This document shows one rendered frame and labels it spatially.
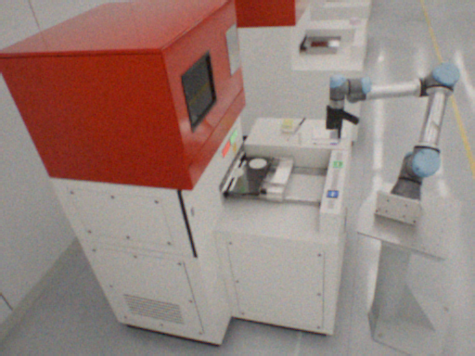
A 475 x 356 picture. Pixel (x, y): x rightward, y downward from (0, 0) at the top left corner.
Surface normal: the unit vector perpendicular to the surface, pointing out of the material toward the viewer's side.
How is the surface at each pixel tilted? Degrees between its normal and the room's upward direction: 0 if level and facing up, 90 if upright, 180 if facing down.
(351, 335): 0
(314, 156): 90
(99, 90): 90
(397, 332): 0
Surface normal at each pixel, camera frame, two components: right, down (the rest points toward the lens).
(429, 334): -0.11, -0.81
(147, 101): -0.28, 0.58
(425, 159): -0.14, 0.02
